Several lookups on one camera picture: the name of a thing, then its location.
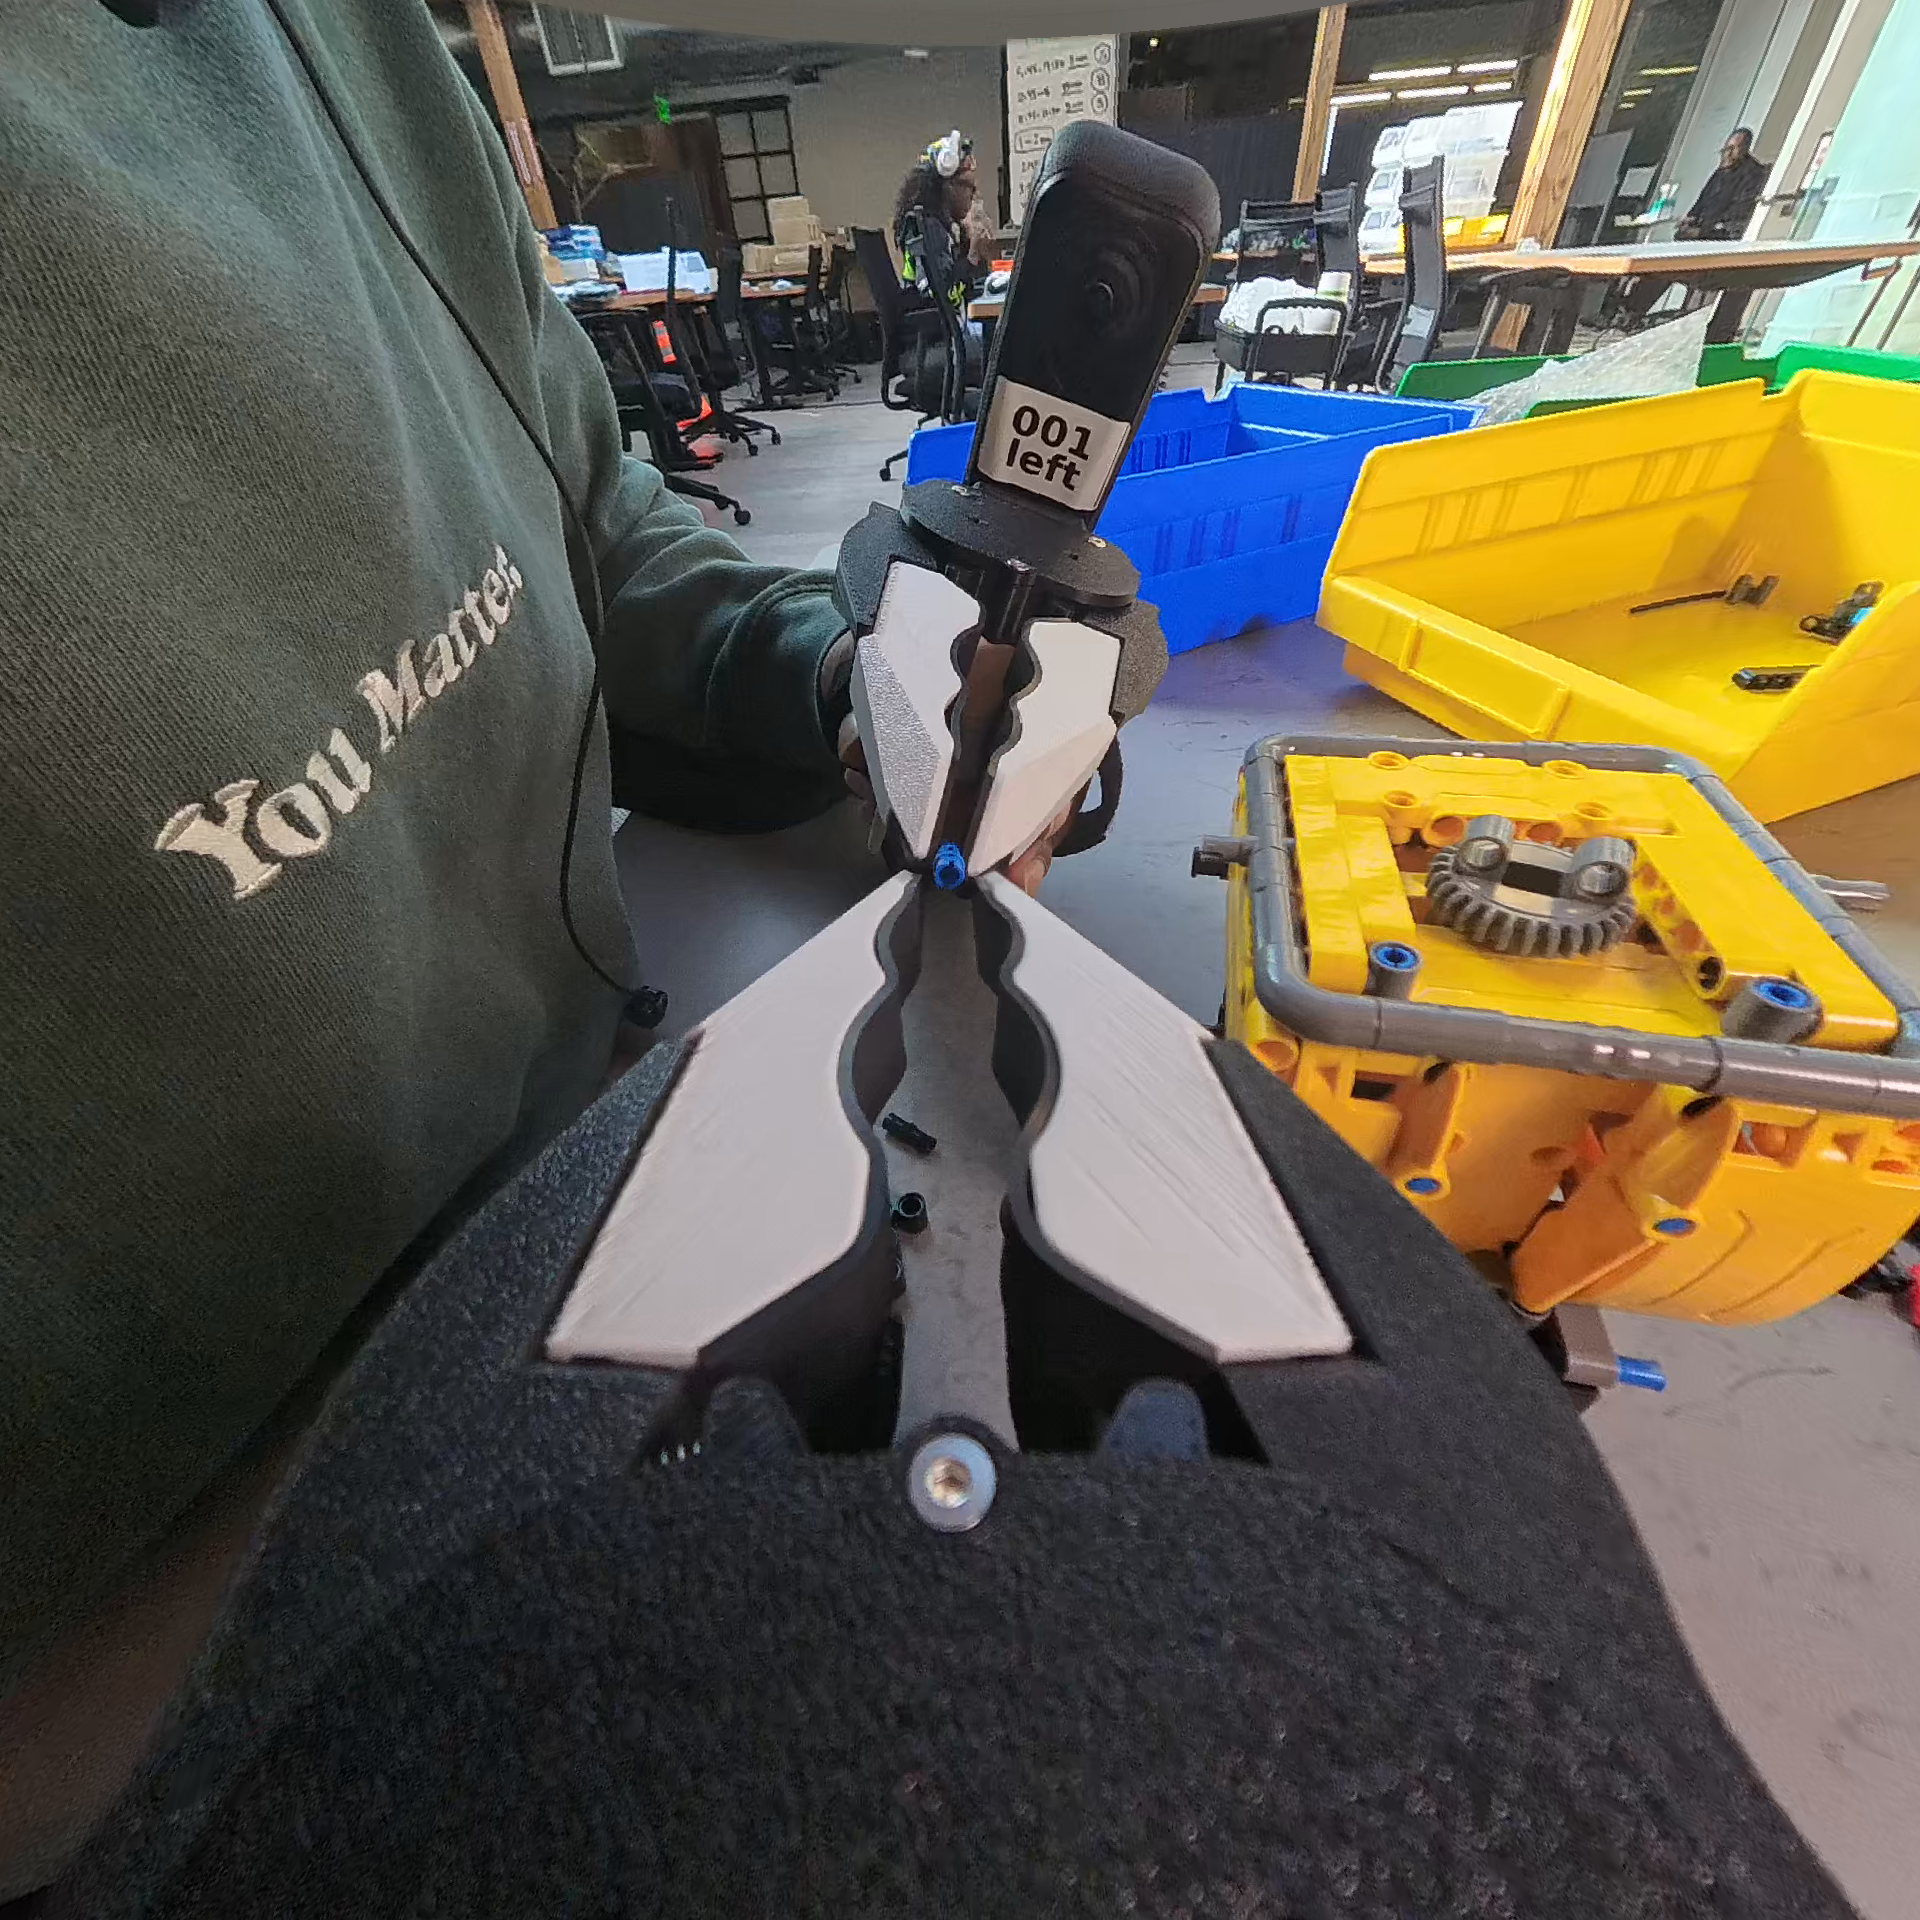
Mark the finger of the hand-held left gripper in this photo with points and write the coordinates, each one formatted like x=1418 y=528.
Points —
x=1067 y=705
x=902 y=692

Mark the blue lego long pin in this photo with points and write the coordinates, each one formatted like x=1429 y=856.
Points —
x=946 y=868

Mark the black utility cart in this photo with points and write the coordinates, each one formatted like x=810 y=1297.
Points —
x=1284 y=323

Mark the white wall chart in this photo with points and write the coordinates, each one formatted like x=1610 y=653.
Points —
x=1062 y=91

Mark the person's left hand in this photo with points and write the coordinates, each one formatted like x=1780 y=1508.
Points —
x=1031 y=868

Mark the person's left forearm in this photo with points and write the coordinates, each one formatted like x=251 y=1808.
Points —
x=676 y=630

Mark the blue storage bin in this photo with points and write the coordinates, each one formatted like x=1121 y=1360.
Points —
x=1276 y=495

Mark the yellow lego robot model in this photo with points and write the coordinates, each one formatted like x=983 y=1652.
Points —
x=1575 y=1201

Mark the black lego axle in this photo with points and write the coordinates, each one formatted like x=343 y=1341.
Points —
x=1681 y=600

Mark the clear plastic bag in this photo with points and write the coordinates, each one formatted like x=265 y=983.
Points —
x=1606 y=369

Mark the blue black lego piece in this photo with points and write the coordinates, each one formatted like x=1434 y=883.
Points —
x=1845 y=613

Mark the black lego beam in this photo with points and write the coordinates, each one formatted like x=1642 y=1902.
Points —
x=1780 y=677

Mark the black mesh office chair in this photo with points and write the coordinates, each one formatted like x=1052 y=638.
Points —
x=1418 y=254

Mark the wooden pillar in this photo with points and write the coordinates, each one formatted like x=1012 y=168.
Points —
x=1569 y=120

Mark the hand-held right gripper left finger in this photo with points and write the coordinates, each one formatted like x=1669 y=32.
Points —
x=721 y=1185

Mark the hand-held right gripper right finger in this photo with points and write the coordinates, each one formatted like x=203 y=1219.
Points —
x=1172 y=1185

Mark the yellow storage bin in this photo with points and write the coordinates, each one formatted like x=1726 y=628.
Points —
x=1501 y=495

